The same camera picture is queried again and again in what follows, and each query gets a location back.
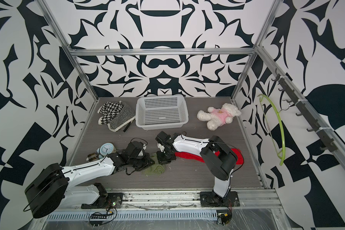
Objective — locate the red knitted scarf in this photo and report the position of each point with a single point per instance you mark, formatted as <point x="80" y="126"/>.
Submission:
<point x="189" y="156"/>

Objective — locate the black connector hub right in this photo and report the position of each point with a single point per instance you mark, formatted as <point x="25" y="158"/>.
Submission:
<point x="224" y="218"/>

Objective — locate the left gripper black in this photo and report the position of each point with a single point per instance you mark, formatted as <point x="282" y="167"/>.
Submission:
<point x="148" y="162"/>

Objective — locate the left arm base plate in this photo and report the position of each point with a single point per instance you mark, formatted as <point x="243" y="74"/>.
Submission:
<point x="106" y="201"/>

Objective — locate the green knitted scarf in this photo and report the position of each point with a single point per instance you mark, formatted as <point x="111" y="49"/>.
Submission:
<point x="155" y="169"/>

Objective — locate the white teddy bear pink shirt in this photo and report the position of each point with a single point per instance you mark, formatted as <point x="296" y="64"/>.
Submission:
<point x="216" y="118"/>

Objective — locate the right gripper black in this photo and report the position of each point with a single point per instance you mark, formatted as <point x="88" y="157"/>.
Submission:
<point x="161" y="159"/>

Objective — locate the white slotted cable duct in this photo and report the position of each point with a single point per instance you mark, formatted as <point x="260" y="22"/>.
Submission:
<point x="134" y="215"/>

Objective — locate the white plastic basket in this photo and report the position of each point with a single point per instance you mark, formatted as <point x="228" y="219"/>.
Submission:
<point x="161" y="112"/>

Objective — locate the grey wall hook rail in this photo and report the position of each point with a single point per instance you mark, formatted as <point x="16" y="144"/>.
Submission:
<point x="304" y="108"/>

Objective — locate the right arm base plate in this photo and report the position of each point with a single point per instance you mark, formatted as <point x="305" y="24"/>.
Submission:
<point x="210" y="199"/>

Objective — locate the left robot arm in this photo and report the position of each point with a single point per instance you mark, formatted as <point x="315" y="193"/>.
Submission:
<point x="58" y="186"/>

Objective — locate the light blue alarm clock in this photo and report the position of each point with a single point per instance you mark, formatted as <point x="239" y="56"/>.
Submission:
<point x="105" y="149"/>

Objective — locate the black connector hub left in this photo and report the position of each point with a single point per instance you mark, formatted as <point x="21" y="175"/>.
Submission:
<point x="97" y="216"/>

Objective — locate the black white houndstooth scarf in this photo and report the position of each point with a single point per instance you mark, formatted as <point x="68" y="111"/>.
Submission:
<point x="118" y="116"/>

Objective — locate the black connector hub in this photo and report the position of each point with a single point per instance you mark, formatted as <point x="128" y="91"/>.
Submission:
<point x="224" y="218"/>
<point x="97" y="216"/>

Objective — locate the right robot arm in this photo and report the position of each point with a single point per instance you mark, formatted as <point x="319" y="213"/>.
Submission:
<point x="219" y="158"/>

